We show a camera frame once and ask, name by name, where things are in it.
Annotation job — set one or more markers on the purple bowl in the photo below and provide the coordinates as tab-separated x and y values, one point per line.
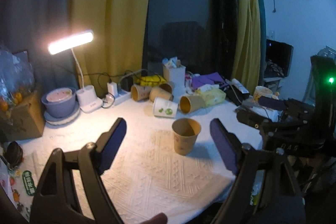
60	109

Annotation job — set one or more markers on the brown cup with stickers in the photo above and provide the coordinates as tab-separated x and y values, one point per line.
139	93

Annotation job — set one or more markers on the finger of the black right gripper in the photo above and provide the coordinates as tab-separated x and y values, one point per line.
272	103
252	119

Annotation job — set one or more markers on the white textured table cloth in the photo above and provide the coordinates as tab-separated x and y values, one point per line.
147	176

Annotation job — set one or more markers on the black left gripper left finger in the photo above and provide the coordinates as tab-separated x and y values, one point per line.
56	199

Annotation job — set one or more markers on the purple cloth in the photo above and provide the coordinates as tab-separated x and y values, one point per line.
211	79

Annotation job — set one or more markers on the brown cup with sketch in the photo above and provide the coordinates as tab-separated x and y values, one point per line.
161	93

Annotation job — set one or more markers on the yellow curtain left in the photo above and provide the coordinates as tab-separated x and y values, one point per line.
119	30

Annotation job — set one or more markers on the yellow curtain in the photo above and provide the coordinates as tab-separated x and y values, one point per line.
247	58
119	30

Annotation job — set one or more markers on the white charger plug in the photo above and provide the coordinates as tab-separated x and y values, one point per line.
112	89

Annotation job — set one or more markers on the white cartoon mug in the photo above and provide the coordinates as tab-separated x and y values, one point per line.
261	91

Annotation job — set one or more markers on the yellow curtain right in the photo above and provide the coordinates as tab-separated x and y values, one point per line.
247	58

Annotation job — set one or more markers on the white lattice basket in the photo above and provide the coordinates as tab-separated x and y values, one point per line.
175	77

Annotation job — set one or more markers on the plain brown paper cup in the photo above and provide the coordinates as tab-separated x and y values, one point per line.
189	104

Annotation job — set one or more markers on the yellow tissue pack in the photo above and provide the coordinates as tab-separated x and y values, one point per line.
211	94

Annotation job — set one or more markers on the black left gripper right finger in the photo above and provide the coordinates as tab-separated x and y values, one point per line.
265	189

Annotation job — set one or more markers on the cardboard box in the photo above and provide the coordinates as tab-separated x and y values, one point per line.
24	121

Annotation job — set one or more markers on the rear brown paper cup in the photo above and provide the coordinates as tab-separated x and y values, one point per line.
167	86

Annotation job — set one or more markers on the white desk lamp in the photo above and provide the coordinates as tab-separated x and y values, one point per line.
86	95

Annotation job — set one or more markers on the white tube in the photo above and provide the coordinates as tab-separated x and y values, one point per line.
239	86

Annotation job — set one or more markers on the black monitor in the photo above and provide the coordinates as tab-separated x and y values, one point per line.
278	59

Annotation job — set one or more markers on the brown floral paper cup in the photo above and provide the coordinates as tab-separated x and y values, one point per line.
185	133

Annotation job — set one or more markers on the plastic bag of fruit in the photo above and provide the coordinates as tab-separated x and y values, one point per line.
17	79

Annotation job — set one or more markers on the pink inner bowl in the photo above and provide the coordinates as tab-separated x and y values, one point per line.
59	95

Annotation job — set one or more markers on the white green-print paper cup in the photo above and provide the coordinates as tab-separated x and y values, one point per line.
164	108

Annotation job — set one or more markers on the left hand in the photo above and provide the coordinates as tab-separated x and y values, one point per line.
160	218

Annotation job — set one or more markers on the black round object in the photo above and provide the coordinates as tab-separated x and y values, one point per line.
14	154

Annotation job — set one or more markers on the white power strip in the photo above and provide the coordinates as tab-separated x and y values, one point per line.
121	97

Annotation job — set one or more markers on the black power adapter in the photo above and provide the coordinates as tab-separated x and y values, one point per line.
127	83

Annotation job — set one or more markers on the yellow bag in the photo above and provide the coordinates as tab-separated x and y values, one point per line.
152	81

